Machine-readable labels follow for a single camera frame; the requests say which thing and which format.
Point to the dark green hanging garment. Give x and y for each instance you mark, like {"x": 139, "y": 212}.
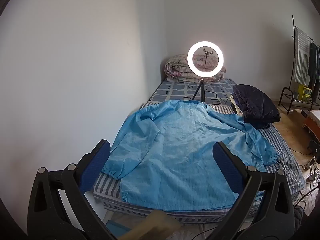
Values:
{"x": 314, "y": 65}

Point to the folded dark navy jacket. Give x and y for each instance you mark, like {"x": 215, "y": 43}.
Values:
{"x": 255, "y": 105}

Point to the blue checked mattress cover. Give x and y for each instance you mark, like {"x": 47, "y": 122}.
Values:
{"x": 172, "y": 90}

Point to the folded floral quilt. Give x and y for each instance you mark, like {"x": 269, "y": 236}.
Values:
{"x": 175, "y": 68}

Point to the black floor device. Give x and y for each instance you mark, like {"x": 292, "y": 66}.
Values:
{"x": 314, "y": 147}

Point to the brown cardboard piece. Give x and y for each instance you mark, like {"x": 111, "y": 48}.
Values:
{"x": 155, "y": 223}

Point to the brown wooden cabinet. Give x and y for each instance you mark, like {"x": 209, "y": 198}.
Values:
{"x": 312, "y": 123}

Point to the light blue jacket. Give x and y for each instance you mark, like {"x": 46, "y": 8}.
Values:
{"x": 175, "y": 142}

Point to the yellow box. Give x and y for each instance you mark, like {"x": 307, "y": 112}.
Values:
{"x": 305, "y": 93}

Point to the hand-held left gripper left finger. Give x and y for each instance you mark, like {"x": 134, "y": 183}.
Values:
{"x": 96, "y": 166}

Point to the black metal clothes rack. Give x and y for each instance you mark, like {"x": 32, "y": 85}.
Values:
{"x": 285, "y": 97}

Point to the teal flat box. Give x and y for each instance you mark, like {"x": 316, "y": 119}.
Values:
{"x": 117, "y": 227}

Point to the striped hanging towel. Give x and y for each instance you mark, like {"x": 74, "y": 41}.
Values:
{"x": 301, "y": 55}

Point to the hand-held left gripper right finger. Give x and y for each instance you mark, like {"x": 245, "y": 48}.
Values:
{"x": 226, "y": 166}

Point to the grey striped bedsheet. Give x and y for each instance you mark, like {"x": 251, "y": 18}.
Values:
{"x": 287, "y": 160}

